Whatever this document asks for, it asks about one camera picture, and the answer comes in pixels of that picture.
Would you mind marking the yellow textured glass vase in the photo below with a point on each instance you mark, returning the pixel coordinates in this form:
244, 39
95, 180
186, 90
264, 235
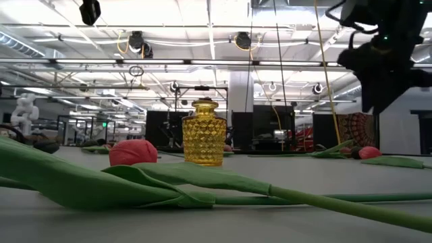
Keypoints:
204, 135

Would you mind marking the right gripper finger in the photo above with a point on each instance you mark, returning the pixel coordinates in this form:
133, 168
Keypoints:
378, 94

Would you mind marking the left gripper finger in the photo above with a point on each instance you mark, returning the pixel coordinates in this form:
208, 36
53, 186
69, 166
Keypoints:
89, 11

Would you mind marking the maroon artificial tulip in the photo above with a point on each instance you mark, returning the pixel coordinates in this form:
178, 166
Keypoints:
67, 182

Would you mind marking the black frame rig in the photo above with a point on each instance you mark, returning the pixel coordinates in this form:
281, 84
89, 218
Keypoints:
202, 88

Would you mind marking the black table clamp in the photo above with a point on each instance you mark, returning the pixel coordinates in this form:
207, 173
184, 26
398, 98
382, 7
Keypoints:
101, 141

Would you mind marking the red storage rack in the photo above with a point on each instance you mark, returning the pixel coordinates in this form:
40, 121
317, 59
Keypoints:
305, 135

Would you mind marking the long ceiling light rail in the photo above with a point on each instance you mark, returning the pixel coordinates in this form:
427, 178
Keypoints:
33, 61

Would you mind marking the black curtain panel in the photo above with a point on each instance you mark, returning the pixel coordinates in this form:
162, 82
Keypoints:
155, 128
324, 131

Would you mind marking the mandala pattern tapestry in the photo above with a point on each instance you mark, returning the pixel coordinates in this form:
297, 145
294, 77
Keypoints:
357, 130

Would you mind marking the white humanoid robot figure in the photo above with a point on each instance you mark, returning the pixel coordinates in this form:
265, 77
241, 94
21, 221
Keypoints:
24, 111

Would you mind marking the black partition panel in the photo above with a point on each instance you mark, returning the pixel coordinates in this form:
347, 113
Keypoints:
263, 118

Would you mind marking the small round ceiling fixture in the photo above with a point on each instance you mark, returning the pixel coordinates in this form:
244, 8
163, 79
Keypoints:
272, 86
317, 88
174, 86

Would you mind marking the silver ventilation duct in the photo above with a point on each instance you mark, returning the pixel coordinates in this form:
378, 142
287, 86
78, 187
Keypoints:
20, 45

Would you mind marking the bright pink artificial tulip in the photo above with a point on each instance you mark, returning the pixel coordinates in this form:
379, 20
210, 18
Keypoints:
96, 149
133, 153
369, 152

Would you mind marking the horizontal ceiling pipe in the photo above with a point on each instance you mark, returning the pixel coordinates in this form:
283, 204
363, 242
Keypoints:
67, 86

